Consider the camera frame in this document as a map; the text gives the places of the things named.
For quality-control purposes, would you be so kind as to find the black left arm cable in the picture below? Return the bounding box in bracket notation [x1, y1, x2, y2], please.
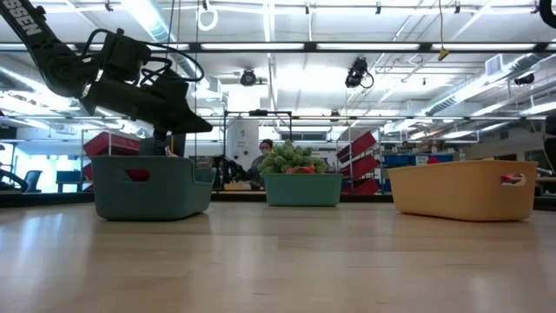
[82, 28, 206, 84]

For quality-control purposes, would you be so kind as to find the orange candy packet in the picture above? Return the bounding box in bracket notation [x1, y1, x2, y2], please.
[285, 163, 316, 175]

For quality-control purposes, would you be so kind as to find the red candy bar wrapper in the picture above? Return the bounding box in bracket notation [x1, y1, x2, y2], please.
[125, 169, 151, 183]

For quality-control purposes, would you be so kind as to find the black office chair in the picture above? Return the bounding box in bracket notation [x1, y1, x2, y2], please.
[23, 169, 44, 193]

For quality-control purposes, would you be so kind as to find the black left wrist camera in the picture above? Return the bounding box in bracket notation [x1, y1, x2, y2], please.
[102, 28, 153, 86]

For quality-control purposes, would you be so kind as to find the white hanging cable loop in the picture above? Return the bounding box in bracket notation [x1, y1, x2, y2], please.
[196, 0, 219, 32]

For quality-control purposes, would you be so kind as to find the metal shelf rack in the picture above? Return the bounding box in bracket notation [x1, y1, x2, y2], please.
[334, 125, 383, 196]

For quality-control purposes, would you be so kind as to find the white pillar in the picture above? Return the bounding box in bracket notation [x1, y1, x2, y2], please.
[225, 119, 261, 175]

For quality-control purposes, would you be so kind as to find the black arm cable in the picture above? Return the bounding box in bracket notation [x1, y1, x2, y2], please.
[82, 28, 206, 84]
[539, 0, 556, 30]

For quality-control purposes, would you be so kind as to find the black aluminium table frame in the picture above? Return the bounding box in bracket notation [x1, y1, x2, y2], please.
[0, 190, 556, 212]

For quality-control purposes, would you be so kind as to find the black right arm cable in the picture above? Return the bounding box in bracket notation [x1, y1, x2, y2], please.
[539, 0, 556, 30]

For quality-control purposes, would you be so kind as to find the red tilted storage bin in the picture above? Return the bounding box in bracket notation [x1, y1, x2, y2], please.
[337, 154, 381, 180]
[336, 130, 378, 160]
[341, 177, 380, 196]

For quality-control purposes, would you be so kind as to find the green artificial succulent plant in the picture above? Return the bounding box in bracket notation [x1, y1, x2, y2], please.
[258, 139, 328, 176]

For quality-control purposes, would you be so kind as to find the yellow plastic bin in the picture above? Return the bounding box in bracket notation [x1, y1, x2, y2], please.
[387, 159, 539, 223]

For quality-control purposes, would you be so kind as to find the yellow hanging plug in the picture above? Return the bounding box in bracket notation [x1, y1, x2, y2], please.
[437, 0, 451, 62]

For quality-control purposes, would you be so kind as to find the white ceiling vent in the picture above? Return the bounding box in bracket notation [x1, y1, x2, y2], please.
[485, 53, 505, 77]

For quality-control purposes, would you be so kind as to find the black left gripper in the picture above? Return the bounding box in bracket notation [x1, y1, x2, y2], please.
[80, 71, 214, 136]

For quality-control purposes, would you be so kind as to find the black ceiling camera with cable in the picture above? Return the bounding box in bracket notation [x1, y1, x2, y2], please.
[345, 56, 374, 90]

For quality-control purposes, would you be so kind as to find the blue-grey plastic bin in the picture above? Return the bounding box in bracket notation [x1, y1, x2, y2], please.
[90, 155, 217, 222]

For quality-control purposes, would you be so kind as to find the person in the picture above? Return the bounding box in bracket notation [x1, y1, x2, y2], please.
[247, 138, 275, 191]

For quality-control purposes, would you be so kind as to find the large red storage bin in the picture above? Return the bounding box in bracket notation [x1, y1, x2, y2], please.
[83, 131, 142, 157]

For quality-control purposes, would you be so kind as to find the teal plastic bin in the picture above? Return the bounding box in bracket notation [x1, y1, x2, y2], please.
[262, 173, 344, 207]

